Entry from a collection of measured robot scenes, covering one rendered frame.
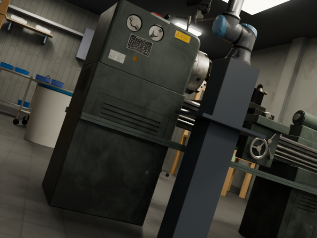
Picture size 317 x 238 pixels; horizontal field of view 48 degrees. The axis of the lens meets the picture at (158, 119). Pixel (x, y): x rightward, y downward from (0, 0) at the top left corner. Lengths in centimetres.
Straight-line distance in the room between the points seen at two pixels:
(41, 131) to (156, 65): 284
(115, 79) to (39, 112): 279
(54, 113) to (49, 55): 499
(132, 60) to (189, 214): 95
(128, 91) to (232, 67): 62
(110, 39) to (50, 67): 753
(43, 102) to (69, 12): 533
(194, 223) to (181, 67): 95
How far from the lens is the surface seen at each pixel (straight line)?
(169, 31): 228
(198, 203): 202
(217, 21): 212
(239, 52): 212
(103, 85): 212
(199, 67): 247
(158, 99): 223
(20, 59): 966
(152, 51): 223
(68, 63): 967
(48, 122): 480
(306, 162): 312
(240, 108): 206
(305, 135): 319
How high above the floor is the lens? 56
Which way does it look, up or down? 3 degrees up
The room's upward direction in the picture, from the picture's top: 18 degrees clockwise
